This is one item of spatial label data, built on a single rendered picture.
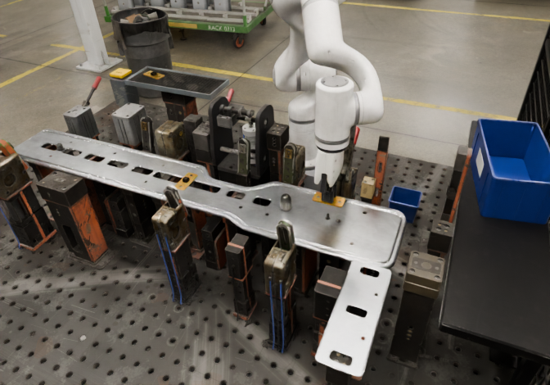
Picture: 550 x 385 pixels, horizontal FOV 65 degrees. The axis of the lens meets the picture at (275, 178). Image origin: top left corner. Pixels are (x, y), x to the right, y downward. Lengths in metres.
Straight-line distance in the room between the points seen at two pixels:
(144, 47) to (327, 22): 3.13
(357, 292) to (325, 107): 0.43
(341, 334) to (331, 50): 0.63
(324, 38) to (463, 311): 0.67
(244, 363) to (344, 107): 0.74
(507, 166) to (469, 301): 0.56
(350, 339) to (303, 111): 0.93
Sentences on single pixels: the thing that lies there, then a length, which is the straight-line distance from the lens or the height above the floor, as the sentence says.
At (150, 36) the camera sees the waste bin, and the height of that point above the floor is 0.59.
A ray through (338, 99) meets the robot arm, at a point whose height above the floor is 1.39.
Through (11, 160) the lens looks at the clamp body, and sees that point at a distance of 1.64.
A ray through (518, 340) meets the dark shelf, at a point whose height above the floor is 1.03.
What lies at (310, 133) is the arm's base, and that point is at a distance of 1.70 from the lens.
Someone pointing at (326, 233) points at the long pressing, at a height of 1.00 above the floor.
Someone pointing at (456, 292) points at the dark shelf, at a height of 1.03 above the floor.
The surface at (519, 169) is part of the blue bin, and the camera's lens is 1.48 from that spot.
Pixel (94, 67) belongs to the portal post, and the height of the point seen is 0.02.
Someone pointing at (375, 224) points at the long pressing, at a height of 1.00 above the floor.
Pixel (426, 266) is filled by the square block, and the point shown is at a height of 1.06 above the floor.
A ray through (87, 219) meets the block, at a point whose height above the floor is 0.88.
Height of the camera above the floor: 1.82
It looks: 37 degrees down
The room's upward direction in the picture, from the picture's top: 3 degrees counter-clockwise
